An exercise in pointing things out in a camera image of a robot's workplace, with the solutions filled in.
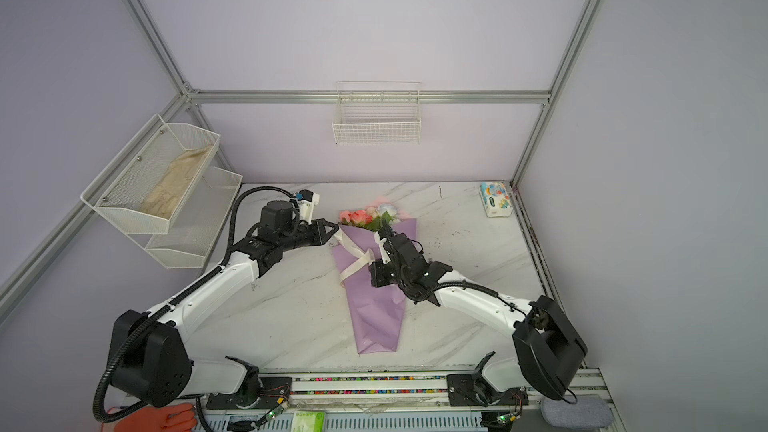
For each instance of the white wire wall basket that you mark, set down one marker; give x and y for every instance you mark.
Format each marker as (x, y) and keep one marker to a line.
(377, 113)

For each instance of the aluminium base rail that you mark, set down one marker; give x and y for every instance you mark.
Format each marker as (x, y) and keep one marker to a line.
(394, 401)

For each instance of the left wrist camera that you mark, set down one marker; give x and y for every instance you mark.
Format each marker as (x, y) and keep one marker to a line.
(306, 201)

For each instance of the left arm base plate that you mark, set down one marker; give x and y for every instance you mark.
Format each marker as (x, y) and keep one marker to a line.
(260, 393)

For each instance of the grey sponge pad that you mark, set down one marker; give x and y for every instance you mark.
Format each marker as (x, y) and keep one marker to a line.
(586, 414)

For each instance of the tissue pack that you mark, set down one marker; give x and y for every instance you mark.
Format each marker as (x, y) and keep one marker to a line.
(495, 199)

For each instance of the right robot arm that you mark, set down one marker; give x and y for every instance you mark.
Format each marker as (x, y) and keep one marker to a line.
(548, 348)

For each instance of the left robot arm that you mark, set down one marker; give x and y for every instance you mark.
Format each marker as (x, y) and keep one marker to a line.
(148, 362)

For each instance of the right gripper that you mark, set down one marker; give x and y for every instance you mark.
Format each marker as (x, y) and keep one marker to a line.
(375, 271)

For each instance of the beige cloth in shelf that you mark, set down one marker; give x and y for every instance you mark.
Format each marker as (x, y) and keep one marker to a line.
(166, 196)

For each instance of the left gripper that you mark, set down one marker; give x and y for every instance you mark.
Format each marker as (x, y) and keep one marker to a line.
(319, 237)

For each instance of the pink purple wrapping paper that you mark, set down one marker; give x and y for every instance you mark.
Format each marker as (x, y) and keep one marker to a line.
(376, 314)

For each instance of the lower white mesh shelf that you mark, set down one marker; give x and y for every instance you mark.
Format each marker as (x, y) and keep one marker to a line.
(194, 233)

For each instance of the upper white mesh shelf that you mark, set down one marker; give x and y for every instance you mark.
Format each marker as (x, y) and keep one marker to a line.
(118, 192)

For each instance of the white blue fake rose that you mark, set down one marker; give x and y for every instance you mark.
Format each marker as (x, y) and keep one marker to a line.
(388, 210)

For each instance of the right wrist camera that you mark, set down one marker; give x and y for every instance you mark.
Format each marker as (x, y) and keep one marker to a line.
(381, 242)

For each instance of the white mesh shelf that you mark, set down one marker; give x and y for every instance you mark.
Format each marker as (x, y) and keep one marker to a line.
(194, 233)
(118, 192)

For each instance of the cream printed ribbon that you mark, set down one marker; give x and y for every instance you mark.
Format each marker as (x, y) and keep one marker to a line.
(354, 251)

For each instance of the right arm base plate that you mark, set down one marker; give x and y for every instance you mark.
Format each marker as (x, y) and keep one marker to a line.
(468, 390)

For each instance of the green label box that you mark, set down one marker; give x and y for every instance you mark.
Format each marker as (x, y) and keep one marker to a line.
(308, 421)

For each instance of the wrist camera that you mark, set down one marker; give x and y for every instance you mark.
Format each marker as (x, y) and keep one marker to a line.
(381, 242)
(306, 201)

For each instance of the orange rubber glove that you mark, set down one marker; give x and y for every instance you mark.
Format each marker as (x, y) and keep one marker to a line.
(175, 418)

